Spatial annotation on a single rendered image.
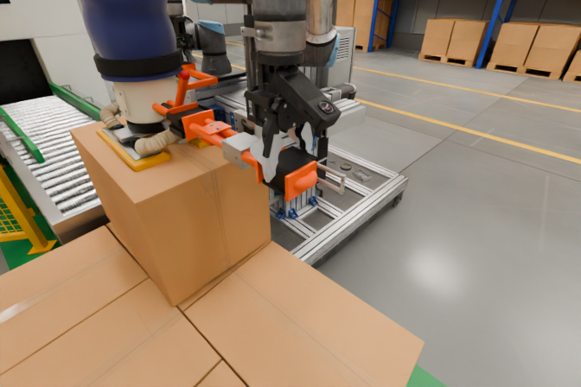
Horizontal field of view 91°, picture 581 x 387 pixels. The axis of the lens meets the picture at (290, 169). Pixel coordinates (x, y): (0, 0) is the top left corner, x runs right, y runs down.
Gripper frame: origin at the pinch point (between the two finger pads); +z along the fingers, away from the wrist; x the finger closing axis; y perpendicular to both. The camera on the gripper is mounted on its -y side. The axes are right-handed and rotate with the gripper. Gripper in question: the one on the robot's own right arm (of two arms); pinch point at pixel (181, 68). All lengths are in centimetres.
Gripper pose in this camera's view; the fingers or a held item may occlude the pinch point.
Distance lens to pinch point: 137.4
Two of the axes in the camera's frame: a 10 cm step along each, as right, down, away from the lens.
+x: 7.1, -3.7, 6.1
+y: 7.1, 3.7, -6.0
